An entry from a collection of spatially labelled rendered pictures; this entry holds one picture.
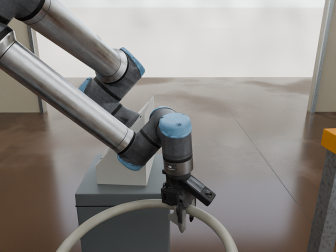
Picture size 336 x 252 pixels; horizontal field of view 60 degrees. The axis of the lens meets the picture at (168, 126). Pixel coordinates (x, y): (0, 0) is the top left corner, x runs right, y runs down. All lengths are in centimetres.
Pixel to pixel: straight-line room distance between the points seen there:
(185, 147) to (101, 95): 55
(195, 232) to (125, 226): 112
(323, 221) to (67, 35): 132
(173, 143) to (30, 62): 43
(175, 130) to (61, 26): 45
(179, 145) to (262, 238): 171
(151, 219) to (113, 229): 17
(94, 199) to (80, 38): 66
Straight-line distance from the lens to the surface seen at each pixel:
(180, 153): 82
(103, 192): 128
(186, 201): 93
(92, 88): 127
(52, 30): 93
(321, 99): 591
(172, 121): 81
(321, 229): 160
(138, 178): 128
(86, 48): 103
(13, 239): 259
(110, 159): 127
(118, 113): 127
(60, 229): 255
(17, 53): 85
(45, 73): 85
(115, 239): 140
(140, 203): 99
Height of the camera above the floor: 152
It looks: 19 degrees down
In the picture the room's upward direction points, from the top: straight up
